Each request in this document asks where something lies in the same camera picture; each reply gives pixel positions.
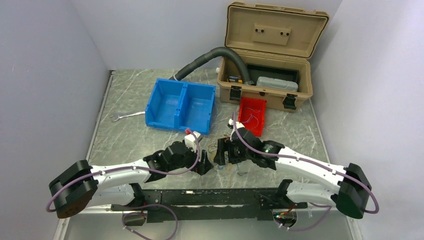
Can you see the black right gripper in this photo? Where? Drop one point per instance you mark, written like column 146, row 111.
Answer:
column 224, row 145

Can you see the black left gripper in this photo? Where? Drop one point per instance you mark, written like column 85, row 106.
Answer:
column 201, row 167

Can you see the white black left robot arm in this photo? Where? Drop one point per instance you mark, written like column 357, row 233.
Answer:
column 82, row 185

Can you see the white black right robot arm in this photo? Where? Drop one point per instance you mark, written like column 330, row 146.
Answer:
column 345, row 187

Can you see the red plastic bin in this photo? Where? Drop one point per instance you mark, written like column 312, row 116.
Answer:
column 252, row 114

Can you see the blue double plastic bin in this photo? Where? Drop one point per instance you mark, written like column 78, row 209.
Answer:
column 178, row 105

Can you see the small box in toolbox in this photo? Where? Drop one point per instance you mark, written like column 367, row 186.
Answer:
column 235, row 79

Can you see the grey plastic case in toolbox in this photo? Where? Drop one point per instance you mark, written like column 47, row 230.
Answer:
column 276, row 83

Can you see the black tray in toolbox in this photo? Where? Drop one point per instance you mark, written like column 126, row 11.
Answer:
column 255, row 71

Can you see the silver wrench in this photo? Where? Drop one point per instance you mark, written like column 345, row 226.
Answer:
column 117, row 116

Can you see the tan plastic toolbox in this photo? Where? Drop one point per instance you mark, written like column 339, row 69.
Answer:
column 273, row 36

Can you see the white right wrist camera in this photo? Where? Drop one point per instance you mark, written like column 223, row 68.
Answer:
column 231, row 123

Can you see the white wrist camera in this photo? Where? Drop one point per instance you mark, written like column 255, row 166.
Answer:
column 231, row 123
column 192, row 138

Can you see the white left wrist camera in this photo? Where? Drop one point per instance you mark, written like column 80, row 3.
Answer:
column 192, row 138

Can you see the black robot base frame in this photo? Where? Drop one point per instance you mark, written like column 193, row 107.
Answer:
column 211, row 204

